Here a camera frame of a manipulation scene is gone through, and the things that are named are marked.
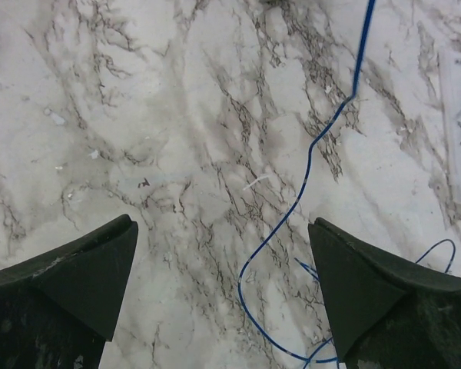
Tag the white packaged ruler set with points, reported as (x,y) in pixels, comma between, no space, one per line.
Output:
(450,83)

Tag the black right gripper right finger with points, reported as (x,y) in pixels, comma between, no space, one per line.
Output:
(385,311)

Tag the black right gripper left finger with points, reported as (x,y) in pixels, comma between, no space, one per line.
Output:
(60,308)

